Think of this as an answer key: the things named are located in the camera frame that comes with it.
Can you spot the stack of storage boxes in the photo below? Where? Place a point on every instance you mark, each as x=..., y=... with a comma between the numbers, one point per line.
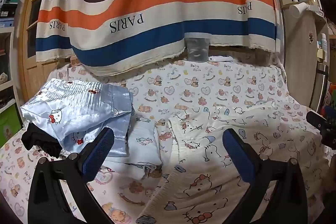
x=9, y=6

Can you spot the white folded printed pants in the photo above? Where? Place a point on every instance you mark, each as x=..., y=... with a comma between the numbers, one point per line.
x=143, y=140

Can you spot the grey cloth patch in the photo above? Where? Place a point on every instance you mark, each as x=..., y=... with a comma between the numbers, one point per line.
x=198, y=48

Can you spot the white remote control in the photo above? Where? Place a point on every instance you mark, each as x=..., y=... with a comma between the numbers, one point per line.
x=220, y=58

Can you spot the wooden door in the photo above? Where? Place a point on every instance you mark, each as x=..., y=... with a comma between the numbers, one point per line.
x=29, y=74

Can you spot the bear printed bed sheet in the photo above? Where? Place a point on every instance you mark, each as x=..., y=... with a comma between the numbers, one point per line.
x=210, y=87

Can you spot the white shelf unit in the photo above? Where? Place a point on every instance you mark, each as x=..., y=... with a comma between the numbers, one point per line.
x=8, y=82

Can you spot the white paper cup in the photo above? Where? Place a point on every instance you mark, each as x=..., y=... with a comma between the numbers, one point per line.
x=298, y=10

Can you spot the light blue satin pants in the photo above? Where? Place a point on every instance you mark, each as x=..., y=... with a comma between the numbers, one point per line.
x=78, y=108

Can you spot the cream cat print pants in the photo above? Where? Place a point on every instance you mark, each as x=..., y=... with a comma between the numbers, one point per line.
x=210, y=182

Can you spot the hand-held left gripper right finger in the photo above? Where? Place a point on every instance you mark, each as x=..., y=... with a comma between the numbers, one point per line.
x=236, y=155

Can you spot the wooden cabinet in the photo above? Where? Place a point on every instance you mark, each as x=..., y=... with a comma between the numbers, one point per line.
x=299, y=69

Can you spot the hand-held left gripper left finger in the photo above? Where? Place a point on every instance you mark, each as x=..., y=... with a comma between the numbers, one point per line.
x=97, y=153

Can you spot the green box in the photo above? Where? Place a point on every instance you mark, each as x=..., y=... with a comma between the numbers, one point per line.
x=9, y=124

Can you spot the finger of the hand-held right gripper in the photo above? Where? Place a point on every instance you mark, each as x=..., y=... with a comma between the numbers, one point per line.
x=329, y=141
x=316, y=120

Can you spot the black garment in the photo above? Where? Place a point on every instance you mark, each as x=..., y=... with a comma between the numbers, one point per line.
x=39, y=140

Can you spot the striped curtain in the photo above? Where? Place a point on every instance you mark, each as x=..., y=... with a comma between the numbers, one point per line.
x=157, y=16

